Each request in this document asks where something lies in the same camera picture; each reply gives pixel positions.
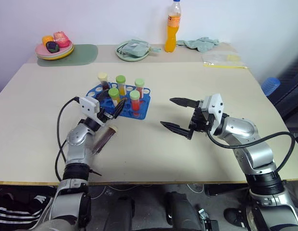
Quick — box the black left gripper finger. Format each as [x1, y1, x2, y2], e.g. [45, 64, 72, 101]
[95, 90, 111, 103]
[112, 98, 127, 119]

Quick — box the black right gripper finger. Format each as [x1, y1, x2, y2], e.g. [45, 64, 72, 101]
[160, 121, 194, 141]
[169, 97, 200, 108]

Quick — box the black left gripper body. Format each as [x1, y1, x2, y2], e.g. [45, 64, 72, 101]
[97, 109, 116, 121]

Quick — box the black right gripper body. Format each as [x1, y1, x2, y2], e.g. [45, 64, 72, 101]
[188, 100, 214, 133]

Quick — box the yellow green-capped test tube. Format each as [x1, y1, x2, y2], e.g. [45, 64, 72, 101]
[115, 75, 127, 96]
[108, 87, 121, 107]

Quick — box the dark red cream-capped test tube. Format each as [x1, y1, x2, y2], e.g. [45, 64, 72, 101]
[91, 125, 119, 155]
[97, 72, 110, 91]

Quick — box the red green-capped test tube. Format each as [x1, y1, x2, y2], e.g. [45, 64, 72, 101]
[129, 90, 141, 114]
[134, 78, 145, 99]

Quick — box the blue test tube rack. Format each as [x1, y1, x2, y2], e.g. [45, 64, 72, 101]
[86, 82, 152, 120]

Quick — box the pale green plate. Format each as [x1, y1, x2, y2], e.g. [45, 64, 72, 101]
[115, 41, 150, 62]

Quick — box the green placemat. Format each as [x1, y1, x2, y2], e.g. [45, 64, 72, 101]
[37, 43, 99, 67]

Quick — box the yellow plate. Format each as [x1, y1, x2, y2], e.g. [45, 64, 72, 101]
[37, 43, 75, 61]

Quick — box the clear plastic zip bag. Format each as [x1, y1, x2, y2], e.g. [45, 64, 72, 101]
[202, 53, 248, 70]

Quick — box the folded pale green pouch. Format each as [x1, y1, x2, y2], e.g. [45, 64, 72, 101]
[117, 38, 162, 58]

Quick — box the pale green towel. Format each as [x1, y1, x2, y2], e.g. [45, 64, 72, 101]
[176, 36, 221, 53]

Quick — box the orange soda bottle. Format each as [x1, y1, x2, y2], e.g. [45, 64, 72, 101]
[163, 0, 182, 53]

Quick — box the purple toy eggplant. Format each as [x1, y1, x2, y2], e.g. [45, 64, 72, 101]
[45, 41, 60, 53]

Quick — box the pink red toy fruit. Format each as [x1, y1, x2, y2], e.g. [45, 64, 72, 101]
[53, 30, 71, 48]

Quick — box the pink plate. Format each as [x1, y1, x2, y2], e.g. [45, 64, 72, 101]
[35, 39, 73, 58]

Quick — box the orange toy fruit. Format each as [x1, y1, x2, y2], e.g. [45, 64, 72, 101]
[41, 35, 54, 47]

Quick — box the blue ribbed cup stack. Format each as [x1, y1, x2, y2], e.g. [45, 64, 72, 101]
[261, 77, 281, 97]

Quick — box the dark rounded shape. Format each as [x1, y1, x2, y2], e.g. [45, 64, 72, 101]
[108, 195, 136, 231]
[164, 191, 203, 231]

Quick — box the black chair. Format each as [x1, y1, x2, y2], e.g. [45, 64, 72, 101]
[268, 54, 298, 145]

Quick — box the black shoe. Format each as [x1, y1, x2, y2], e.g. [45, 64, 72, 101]
[223, 207, 247, 228]

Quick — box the black white striped fabric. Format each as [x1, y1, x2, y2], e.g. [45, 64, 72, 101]
[0, 186, 55, 231]

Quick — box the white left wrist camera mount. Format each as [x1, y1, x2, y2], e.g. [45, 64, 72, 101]
[79, 96, 108, 128]

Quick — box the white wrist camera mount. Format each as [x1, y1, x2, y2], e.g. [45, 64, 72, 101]
[79, 96, 108, 128]
[201, 93, 225, 132]

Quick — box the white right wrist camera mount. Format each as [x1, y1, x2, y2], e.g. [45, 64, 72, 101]
[201, 93, 225, 132]

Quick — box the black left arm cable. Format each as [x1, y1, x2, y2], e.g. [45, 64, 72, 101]
[54, 96, 81, 181]

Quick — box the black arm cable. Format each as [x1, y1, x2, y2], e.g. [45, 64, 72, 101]
[54, 96, 81, 181]
[206, 130, 297, 172]

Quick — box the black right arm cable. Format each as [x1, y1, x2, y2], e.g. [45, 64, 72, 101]
[206, 130, 297, 172]

